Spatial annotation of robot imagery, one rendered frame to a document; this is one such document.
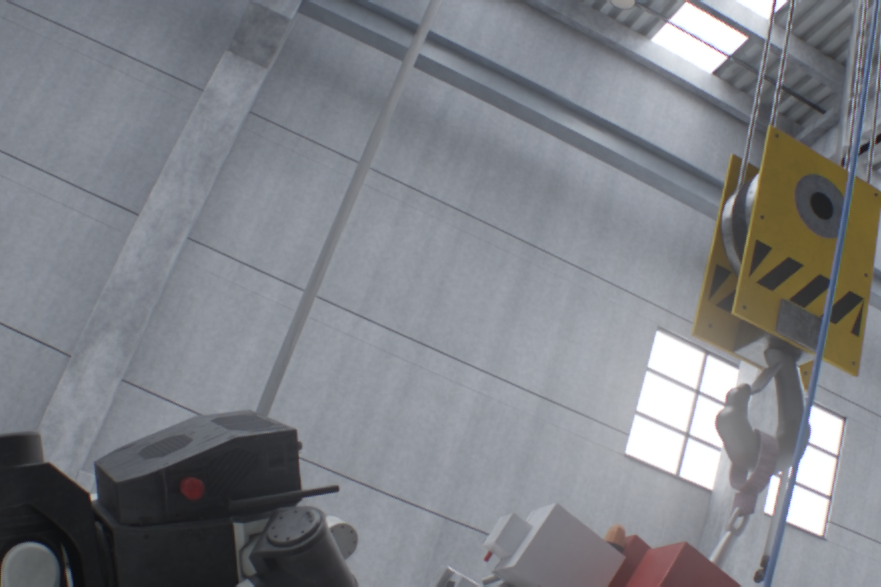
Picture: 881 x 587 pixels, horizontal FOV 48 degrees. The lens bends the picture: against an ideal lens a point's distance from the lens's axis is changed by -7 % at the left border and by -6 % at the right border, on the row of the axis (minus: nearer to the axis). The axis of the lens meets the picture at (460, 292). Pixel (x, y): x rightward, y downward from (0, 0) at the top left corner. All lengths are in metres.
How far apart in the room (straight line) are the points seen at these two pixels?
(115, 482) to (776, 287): 1.26
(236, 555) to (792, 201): 1.28
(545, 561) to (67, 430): 9.08
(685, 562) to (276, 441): 0.68
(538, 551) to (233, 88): 10.61
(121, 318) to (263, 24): 3.74
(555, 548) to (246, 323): 9.90
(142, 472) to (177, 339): 9.83
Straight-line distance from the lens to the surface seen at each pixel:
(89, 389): 10.72
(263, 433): 1.61
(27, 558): 1.57
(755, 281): 2.04
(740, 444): 1.99
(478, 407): 12.02
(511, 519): 1.81
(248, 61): 12.32
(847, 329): 2.16
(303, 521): 1.50
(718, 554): 1.94
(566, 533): 1.80
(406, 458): 11.62
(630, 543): 1.89
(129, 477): 1.57
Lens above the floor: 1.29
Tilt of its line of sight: 25 degrees up
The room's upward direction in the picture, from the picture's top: 19 degrees clockwise
